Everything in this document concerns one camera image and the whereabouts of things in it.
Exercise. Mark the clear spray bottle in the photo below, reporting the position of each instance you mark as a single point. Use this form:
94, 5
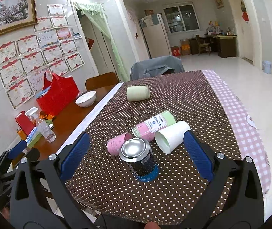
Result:
41, 124

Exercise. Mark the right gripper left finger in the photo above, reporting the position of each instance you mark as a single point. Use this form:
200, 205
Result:
40, 198

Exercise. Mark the green tray organizer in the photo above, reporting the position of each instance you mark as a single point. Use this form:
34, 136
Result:
33, 137

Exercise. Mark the pink jar lid cup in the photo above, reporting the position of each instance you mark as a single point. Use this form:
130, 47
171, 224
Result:
114, 145

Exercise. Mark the pink green labelled jar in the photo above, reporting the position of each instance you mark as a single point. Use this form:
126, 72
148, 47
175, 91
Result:
147, 129

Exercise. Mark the distant wooden chair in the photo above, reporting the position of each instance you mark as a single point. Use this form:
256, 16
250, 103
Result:
202, 46

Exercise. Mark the dark wooden desk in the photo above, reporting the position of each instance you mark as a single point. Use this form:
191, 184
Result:
224, 45

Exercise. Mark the white refrigerator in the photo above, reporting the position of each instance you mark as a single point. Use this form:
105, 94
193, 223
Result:
155, 35

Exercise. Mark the black blue CoolTowel can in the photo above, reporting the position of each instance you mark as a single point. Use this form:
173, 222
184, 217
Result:
138, 156

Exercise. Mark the pale green cup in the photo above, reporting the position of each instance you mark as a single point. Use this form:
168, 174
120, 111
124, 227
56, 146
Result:
137, 93

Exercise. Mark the red felt bag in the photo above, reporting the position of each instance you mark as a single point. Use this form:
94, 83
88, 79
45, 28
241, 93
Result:
62, 91

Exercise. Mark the red box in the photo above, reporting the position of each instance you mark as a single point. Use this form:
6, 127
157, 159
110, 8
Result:
24, 122

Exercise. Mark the white paper cup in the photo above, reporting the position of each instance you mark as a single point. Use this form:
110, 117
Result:
171, 137

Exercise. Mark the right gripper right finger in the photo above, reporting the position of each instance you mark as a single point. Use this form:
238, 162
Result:
233, 197

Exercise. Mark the brown polka dot tablecloth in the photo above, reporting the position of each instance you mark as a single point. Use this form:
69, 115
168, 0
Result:
107, 184

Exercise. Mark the framed blossom painting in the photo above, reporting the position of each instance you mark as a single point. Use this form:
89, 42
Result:
17, 14

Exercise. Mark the blue trash bin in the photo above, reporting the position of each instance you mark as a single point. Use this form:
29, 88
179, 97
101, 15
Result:
267, 67

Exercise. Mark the white ceramic bowl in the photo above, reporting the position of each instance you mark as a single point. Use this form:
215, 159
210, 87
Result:
86, 99

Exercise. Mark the pink checked tablecloth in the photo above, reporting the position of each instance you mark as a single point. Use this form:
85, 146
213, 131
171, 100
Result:
246, 133

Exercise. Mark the green door curtain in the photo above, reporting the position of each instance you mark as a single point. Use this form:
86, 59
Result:
96, 14

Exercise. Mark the person's right hand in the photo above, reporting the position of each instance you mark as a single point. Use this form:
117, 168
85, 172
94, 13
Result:
152, 225

